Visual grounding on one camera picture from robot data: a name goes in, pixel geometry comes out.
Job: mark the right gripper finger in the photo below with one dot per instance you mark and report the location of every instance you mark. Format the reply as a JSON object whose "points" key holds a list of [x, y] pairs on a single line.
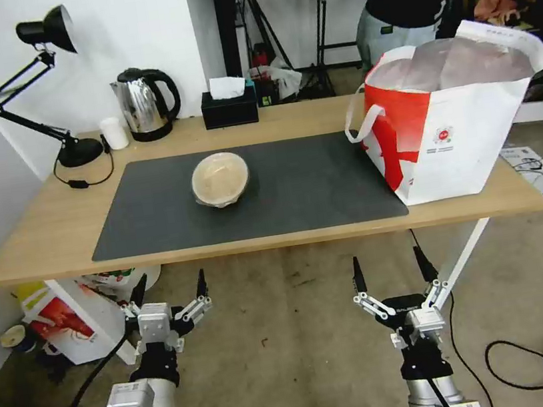
{"points": [[359, 277], [427, 267]]}

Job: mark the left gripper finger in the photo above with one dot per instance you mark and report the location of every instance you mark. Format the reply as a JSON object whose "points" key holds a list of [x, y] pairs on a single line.
{"points": [[202, 286], [138, 295]]}

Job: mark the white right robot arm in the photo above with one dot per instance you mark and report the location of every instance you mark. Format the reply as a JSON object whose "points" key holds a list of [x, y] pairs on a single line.
{"points": [[425, 399]]}

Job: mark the white bag with red print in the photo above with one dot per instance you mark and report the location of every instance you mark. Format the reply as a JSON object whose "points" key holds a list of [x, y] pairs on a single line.
{"points": [[111, 281]]}

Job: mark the red and white paper bag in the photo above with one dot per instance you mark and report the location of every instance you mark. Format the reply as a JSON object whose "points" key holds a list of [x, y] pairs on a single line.
{"points": [[58, 324]]}

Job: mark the beige takeout bowl with lid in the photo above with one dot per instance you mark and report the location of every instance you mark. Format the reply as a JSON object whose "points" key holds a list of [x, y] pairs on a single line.
{"points": [[220, 178]]}

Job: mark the white and red takeout bag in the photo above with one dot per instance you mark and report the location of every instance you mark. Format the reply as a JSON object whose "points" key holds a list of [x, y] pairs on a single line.
{"points": [[464, 136]]}

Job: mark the white plastic bag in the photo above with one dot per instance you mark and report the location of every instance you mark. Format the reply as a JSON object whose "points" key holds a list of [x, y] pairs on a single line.
{"points": [[287, 80]]}

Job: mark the black desk mat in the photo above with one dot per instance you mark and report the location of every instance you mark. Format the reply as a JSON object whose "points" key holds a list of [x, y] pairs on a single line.
{"points": [[299, 184]]}

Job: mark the paper cup with dark band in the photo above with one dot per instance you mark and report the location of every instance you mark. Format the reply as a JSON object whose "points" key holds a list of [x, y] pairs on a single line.
{"points": [[15, 338]]}

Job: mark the white printed carton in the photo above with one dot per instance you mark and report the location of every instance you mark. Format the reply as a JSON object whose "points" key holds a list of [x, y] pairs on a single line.
{"points": [[529, 165]]}

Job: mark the black desk lamp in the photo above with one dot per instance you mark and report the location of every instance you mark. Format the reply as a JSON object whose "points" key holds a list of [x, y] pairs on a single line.
{"points": [[80, 152]]}

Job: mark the white plastic cup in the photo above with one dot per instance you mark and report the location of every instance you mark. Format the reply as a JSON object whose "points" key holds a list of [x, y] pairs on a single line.
{"points": [[114, 133]]}

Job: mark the black tissue box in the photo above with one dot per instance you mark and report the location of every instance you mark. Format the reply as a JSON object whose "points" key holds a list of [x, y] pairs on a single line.
{"points": [[230, 113]]}

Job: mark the steel electric kettle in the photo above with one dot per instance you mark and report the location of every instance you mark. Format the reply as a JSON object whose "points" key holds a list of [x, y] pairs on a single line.
{"points": [[141, 103]]}

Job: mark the white tissue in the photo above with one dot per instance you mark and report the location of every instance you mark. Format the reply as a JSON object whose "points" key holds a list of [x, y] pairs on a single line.
{"points": [[227, 87]]}

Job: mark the black light stand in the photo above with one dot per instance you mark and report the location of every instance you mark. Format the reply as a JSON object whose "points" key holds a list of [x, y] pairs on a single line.
{"points": [[325, 29]]}

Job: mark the black tripod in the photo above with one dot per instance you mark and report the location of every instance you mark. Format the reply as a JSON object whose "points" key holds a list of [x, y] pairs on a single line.
{"points": [[258, 18]]}

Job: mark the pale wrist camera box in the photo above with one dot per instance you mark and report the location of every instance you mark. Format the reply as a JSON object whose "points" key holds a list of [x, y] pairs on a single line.
{"points": [[155, 326], [427, 324]]}

